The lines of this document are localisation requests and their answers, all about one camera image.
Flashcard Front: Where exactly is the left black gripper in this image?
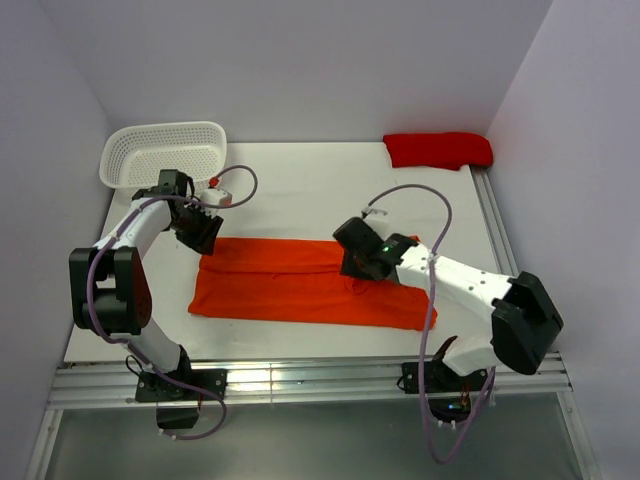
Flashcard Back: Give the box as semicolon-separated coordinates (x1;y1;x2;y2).
168;202;224;256

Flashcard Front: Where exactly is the orange t-shirt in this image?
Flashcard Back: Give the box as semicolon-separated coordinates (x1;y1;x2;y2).
188;237;428;331

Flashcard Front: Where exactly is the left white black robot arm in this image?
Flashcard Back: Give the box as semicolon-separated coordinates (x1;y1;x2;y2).
69;169;222;399

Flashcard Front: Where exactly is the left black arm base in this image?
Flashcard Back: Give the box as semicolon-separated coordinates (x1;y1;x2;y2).
134;369;227;433

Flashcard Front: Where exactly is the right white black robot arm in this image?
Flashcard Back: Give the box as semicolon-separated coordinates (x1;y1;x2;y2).
333;217;564;390

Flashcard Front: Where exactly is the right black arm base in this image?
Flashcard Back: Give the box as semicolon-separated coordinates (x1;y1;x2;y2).
423;360;494;427

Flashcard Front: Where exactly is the white perforated plastic basket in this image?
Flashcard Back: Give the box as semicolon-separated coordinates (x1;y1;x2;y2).
99;121;227;191

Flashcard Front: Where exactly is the red rolled t-shirt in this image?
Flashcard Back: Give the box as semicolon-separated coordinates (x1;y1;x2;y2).
383;132;494;171

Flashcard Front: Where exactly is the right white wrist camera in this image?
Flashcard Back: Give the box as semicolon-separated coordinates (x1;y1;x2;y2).
361;206;389;239

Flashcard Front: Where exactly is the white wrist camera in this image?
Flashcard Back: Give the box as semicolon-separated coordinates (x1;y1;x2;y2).
361;206;389;239
199;177;233;206

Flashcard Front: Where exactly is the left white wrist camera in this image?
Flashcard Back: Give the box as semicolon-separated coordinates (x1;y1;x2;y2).
199;177;233;206

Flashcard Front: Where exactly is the aluminium right side rail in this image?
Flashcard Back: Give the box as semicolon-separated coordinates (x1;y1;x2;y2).
471;167;519;277

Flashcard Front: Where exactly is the aluminium rail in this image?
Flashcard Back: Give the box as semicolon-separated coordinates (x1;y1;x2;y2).
45;353;572;410
471;167;519;277

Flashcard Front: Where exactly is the aluminium front rail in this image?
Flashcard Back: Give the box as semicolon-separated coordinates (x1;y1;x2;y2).
45;353;572;410

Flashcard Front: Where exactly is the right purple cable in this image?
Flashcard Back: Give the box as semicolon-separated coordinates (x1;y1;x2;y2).
367;184;497;465

